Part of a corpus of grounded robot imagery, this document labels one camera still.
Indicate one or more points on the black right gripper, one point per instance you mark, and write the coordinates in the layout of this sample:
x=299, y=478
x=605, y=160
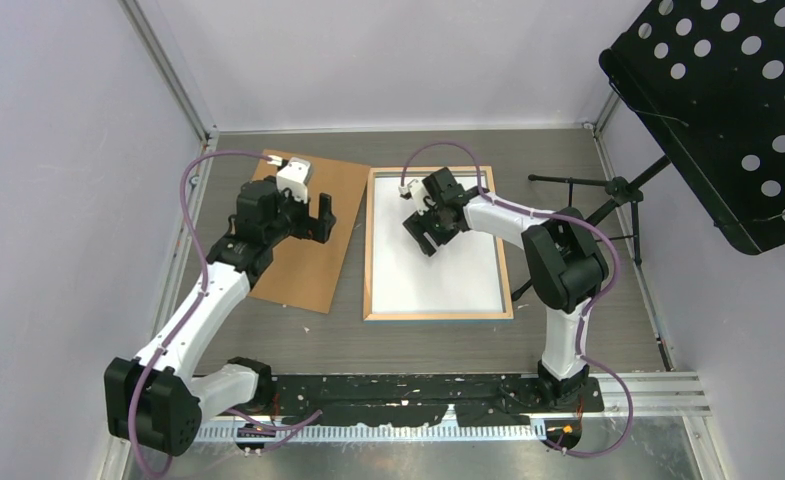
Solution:
x=417, y=225

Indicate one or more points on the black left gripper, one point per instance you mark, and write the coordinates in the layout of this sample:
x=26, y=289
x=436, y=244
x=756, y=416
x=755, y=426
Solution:
x=310, y=228

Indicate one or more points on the orange flower photo print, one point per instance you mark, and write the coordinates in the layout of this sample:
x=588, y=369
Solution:
x=435, y=258

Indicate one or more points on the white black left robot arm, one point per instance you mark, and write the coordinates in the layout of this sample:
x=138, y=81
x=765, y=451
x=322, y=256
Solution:
x=155, y=398

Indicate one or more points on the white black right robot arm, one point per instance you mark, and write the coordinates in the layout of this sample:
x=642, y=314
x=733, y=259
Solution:
x=566, y=266

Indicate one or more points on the black music stand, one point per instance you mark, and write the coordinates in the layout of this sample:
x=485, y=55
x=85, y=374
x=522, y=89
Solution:
x=707, y=81

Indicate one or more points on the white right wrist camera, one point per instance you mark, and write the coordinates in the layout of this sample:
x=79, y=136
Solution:
x=416, y=190

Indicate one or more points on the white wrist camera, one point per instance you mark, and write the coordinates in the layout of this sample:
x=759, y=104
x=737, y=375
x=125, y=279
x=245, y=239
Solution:
x=293, y=176
x=416, y=190

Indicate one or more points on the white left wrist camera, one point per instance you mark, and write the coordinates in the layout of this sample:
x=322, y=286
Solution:
x=293, y=176

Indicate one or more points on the light wooden picture frame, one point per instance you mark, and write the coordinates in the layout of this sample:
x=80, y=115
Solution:
x=508, y=285

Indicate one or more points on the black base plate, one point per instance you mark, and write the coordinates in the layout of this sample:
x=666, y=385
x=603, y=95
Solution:
x=414, y=400

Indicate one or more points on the aluminium front rail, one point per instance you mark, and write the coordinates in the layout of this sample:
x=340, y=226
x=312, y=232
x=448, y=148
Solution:
x=632, y=397

